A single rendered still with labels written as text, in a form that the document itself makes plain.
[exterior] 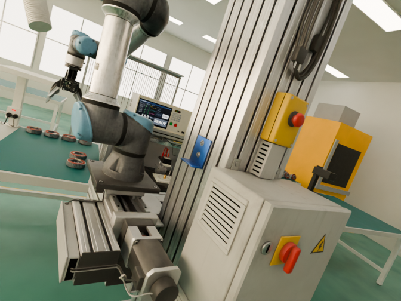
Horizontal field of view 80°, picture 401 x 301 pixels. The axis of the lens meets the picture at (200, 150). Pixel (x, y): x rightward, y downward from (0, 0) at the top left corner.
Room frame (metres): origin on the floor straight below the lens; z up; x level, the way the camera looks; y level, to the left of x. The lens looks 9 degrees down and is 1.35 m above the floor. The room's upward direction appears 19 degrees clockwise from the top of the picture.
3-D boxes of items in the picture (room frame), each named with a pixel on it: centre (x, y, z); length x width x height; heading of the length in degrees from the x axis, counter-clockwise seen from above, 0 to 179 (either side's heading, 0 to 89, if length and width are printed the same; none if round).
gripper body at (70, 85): (1.12, 0.68, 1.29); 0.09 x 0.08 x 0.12; 35
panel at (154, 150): (1.93, 0.42, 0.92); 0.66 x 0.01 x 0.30; 117
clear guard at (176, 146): (1.80, 0.13, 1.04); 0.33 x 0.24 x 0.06; 27
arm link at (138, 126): (0.85, 0.25, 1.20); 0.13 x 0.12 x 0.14; 133
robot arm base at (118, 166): (0.86, 0.24, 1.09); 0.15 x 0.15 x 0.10
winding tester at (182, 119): (2.00, 0.43, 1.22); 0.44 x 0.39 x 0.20; 117
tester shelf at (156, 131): (1.99, 0.44, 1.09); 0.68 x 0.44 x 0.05; 117
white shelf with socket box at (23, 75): (1.81, 1.37, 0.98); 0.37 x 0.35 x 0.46; 117
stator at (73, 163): (1.49, 0.74, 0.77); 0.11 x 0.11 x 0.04
